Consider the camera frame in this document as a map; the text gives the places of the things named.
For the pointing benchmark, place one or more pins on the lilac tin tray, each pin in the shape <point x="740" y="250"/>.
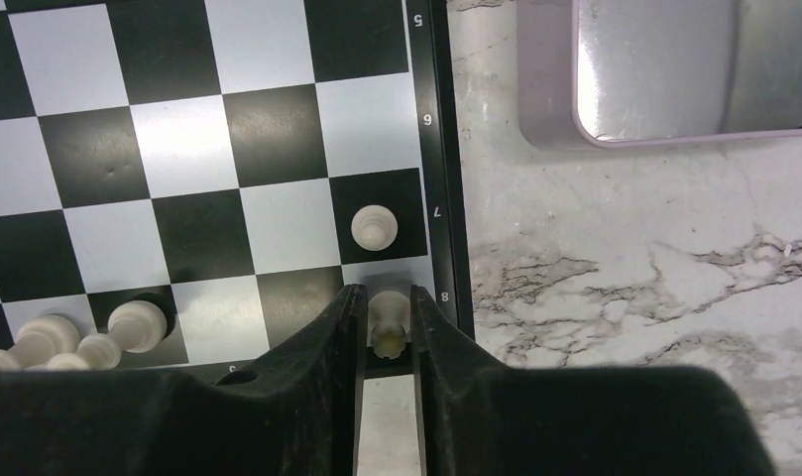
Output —
<point x="611" y="74"/>

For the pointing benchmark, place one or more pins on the white king chess piece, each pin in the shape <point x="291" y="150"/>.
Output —
<point x="38" y="340"/>

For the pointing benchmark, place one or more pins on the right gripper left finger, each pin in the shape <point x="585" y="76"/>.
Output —
<point x="295" y="410"/>

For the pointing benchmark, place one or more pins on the black white chessboard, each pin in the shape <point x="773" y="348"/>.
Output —
<point x="210" y="156"/>

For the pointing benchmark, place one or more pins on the white queen chess piece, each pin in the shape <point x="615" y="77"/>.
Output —
<point x="136" y="326"/>

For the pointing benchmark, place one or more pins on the white pawn chess piece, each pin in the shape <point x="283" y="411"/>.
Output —
<point x="374" y="228"/>

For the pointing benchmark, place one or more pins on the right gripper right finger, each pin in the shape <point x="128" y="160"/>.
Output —
<point x="479" y="416"/>

